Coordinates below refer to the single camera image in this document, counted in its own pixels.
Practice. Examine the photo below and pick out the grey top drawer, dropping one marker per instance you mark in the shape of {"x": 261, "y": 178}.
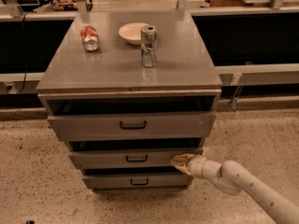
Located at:
{"x": 71, "y": 128}

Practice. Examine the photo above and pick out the red crushed soda can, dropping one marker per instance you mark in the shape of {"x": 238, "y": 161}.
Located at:
{"x": 90, "y": 38}

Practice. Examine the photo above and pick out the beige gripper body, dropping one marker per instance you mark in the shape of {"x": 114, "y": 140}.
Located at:
{"x": 195, "y": 165}

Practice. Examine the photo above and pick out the white bowl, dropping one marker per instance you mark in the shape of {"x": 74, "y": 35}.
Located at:
{"x": 131, "y": 32}

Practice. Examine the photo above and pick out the silver upright soda can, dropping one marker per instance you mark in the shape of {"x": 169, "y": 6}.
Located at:
{"x": 148, "y": 45}

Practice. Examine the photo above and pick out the metal bracket on rail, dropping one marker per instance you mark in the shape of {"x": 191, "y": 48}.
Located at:
{"x": 238, "y": 89}

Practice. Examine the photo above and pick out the grey drawer cabinet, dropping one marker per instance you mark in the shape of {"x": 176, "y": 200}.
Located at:
{"x": 112, "y": 79}

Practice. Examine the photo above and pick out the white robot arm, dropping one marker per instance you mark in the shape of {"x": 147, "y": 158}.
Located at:
{"x": 231, "y": 177}

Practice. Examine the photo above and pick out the grey drawer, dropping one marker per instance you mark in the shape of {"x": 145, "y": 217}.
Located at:
{"x": 137, "y": 181}
{"x": 71, "y": 128}
{"x": 128, "y": 158}

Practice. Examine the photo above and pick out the grey bottom drawer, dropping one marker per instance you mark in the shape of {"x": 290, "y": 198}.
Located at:
{"x": 137, "y": 181}

